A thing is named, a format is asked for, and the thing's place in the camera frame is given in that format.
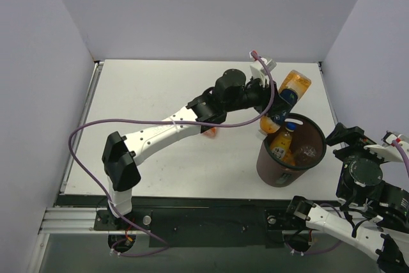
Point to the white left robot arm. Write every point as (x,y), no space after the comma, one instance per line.
(123,154)

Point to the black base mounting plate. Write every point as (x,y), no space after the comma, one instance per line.
(208,222)

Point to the orange bottle dark blue label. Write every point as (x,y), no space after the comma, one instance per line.
(290,92)

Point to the clear plastic bottle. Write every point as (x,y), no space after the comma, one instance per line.
(305,156)

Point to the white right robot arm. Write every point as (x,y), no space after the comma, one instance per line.
(375,212)

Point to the yellow juice bottle blue cap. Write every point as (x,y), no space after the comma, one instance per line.
(281,144)

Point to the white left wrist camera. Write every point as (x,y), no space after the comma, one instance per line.
(258,70)

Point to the brown round bin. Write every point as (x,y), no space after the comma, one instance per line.
(281,173)

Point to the clear orange drink bottle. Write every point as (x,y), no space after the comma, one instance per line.
(211,133)

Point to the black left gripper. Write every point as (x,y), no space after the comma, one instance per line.
(268,98)

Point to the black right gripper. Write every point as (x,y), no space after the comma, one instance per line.
(346,134)

